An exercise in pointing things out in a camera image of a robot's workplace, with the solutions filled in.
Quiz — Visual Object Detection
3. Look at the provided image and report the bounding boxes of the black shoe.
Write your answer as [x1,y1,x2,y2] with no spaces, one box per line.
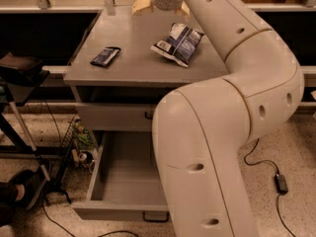
[11,168,46,210]

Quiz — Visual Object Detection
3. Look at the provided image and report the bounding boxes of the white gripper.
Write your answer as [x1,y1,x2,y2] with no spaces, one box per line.
[132,0,190,19]

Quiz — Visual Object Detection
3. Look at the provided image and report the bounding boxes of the black drawer handle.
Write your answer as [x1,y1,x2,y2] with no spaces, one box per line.
[142,211,170,223]
[144,112,153,119]

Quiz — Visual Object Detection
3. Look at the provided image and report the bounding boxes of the open grey lower drawer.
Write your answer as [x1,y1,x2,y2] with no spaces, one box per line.
[73,131,169,221]

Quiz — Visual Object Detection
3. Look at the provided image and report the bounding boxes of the grey drawer cabinet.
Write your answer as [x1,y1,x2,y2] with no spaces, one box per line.
[64,6,227,147]

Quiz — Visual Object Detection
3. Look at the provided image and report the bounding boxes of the black floor cable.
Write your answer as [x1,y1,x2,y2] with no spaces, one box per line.
[40,195,141,237]

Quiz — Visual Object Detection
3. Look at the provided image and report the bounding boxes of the black wire basket with items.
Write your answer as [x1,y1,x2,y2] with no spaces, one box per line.
[61,116,98,173]

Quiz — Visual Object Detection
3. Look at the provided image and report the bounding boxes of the black lower drawer handle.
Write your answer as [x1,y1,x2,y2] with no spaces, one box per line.
[142,211,170,223]

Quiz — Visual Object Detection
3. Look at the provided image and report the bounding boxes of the black upper drawer handle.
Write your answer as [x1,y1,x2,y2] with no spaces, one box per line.
[144,112,153,119]

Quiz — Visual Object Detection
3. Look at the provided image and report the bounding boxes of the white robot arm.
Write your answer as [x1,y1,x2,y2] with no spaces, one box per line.
[136,0,304,237]

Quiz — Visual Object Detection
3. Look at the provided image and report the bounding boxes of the grey upper drawer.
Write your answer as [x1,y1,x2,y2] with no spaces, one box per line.
[76,103,155,131]

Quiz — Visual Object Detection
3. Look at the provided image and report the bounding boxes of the blue chip bag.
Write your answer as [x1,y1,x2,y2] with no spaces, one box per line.
[151,23,203,68]

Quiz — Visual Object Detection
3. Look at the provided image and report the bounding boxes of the black tripod stand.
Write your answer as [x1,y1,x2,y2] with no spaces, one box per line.
[0,51,73,205]

